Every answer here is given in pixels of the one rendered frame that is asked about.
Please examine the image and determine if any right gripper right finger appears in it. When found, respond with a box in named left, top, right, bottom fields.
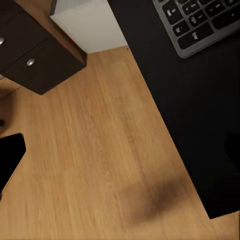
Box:
left=224, top=133, right=240, bottom=173

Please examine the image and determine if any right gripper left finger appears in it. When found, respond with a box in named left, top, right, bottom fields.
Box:
left=0, top=133, right=26, bottom=193

